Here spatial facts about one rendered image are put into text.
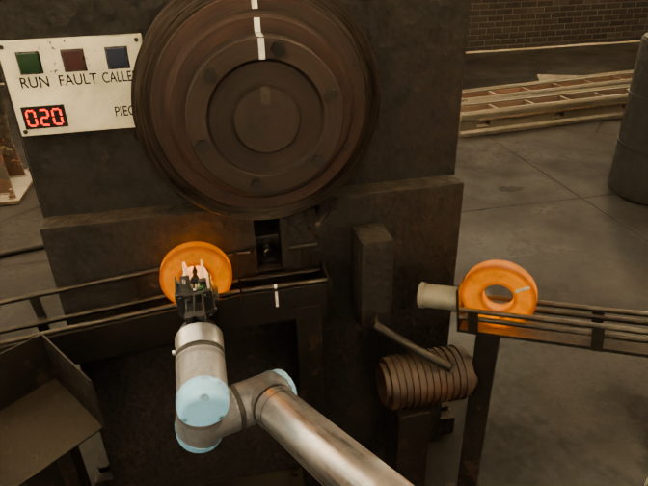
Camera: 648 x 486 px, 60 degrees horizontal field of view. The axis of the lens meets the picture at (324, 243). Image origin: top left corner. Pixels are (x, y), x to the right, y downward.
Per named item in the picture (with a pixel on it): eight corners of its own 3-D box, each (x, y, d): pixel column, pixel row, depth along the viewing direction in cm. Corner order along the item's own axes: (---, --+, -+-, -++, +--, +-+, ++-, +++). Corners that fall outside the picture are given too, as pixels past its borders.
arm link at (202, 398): (175, 432, 99) (175, 401, 93) (174, 372, 108) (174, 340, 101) (229, 426, 102) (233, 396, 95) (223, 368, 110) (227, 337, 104)
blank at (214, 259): (150, 251, 122) (149, 258, 119) (221, 232, 124) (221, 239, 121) (173, 309, 130) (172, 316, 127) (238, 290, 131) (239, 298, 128)
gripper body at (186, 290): (210, 269, 114) (215, 314, 106) (215, 296, 120) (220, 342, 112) (173, 274, 113) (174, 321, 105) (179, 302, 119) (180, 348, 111)
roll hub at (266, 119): (196, 191, 108) (174, 37, 94) (338, 176, 112) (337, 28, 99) (197, 202, 103) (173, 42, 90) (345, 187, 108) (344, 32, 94)
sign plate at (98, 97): (24, 133, 114) (-3, 40, 106) (156, 122, 119) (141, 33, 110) (21, 137, 112) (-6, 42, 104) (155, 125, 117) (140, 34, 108)
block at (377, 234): (349, 306, 145) (349, 222, 134) (379, 302, 146) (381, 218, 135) (360, 331, 136) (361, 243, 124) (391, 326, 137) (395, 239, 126)
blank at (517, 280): (485, 328, 129) (483, 337, 127) (450, 274, 127) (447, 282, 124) (551, 307, 121) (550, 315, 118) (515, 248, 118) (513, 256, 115)
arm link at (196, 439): (239, 443, 113) (245, 409, 105) (183, 465, 108) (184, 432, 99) (222, 404, 119) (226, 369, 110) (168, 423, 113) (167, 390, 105)
